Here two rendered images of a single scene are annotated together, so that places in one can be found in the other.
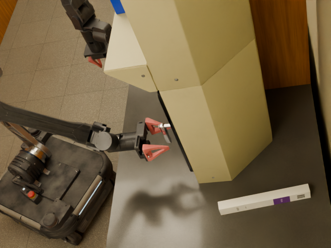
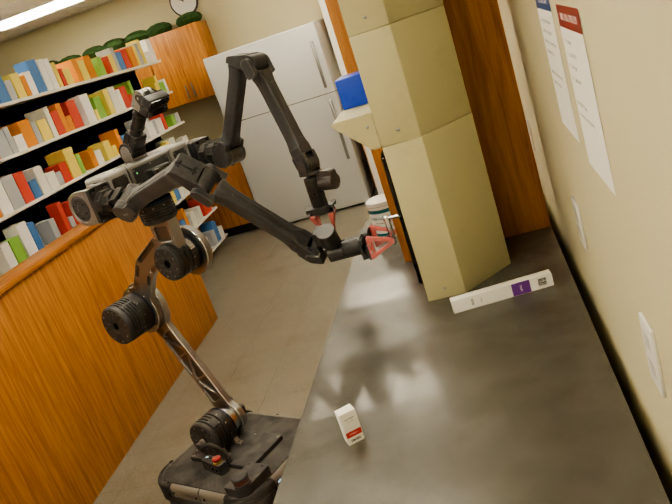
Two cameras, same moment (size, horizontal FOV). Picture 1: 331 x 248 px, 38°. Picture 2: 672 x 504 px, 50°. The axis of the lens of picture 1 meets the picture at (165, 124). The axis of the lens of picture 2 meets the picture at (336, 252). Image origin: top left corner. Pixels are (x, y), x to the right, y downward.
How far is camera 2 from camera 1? 1.22 m
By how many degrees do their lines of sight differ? 33
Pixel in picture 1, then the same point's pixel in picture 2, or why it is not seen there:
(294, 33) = (520, 156)
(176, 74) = (397, 122)
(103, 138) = (325, 228)
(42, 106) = not seen: hidden behind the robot
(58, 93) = (256, 397)
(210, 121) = (434, 188)
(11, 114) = (236, 196)
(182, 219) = (409, 324)
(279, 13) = (501, 132)
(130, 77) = (355, 131)
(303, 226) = (546, 302)
